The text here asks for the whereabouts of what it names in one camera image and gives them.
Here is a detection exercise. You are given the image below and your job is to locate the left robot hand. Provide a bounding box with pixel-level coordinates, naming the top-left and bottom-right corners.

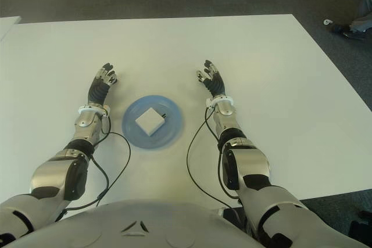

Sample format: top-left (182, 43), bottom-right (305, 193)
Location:
top-left (86, 62), bottom-right (119, 106)

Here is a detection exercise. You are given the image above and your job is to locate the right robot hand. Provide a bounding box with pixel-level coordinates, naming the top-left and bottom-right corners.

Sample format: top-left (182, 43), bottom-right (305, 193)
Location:
top-left (195, 59), bottom-right (227, 98)

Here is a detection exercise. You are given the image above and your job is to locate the white charger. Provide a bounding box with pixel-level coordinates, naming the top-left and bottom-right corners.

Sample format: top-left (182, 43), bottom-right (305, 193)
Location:
top-left (135, 107), bottom-right (168, 138)

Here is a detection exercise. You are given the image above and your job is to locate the blue plate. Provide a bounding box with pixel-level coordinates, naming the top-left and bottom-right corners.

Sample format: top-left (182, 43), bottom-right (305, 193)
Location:
top-left (121, 94), bottom-right (185, 150)

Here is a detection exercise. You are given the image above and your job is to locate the white side table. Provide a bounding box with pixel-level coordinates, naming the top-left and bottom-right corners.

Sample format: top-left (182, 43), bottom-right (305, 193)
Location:
top-left (0, 15), bottom-right (22, 41)

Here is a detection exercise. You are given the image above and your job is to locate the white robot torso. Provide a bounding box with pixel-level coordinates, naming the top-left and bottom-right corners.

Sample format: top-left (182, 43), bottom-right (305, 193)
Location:
top-left (17, 198), bottom-right (264, 248)

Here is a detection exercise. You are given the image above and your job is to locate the dark floor item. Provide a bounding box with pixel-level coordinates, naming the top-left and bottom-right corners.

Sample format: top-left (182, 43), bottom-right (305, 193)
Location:
top-left (348, 210), bottom-right (372, 239)

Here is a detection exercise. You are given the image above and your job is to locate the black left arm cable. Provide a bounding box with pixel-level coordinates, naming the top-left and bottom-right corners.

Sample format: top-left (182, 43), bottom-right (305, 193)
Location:
top-left (55, 114), bottom-right (131, 221)

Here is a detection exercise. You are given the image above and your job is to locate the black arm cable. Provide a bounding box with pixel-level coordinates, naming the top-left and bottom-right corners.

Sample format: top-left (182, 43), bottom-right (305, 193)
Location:
top-left (55, 114), bottom-right (131, 221)
top-left (185, 108), bottom-right (242, 211)

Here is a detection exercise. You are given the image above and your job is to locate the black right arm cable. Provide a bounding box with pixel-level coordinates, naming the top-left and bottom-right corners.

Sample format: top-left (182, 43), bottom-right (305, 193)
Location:
top-left (185, 108), bottom-right (242, 211)

